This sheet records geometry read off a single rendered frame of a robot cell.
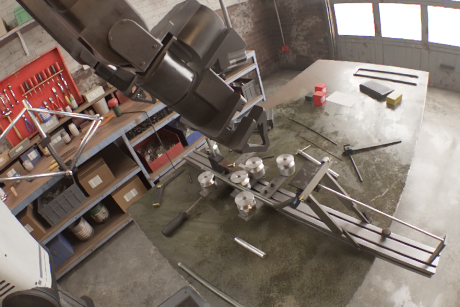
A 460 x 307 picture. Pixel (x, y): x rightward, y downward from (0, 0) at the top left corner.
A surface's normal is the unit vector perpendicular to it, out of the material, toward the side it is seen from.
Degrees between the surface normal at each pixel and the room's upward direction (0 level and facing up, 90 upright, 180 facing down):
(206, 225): 0
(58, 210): 90
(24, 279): 98
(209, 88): 90
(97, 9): 89
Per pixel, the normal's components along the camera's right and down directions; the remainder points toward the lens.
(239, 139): -0.60, -0.44
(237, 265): -0.27, -0.81
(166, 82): 0.40, 0.56
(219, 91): 0.62, 0.26
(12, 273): 0.95, 0.04
